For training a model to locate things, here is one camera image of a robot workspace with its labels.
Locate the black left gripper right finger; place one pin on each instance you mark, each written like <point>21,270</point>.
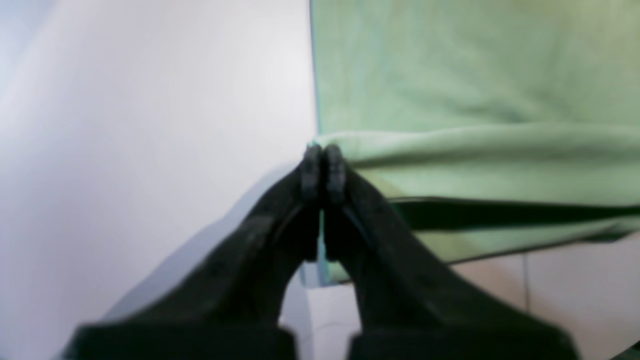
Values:
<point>412,306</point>

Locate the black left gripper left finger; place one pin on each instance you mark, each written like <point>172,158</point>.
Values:
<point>228,306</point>

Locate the green T-shirt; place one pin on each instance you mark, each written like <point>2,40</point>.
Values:
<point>492,126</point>

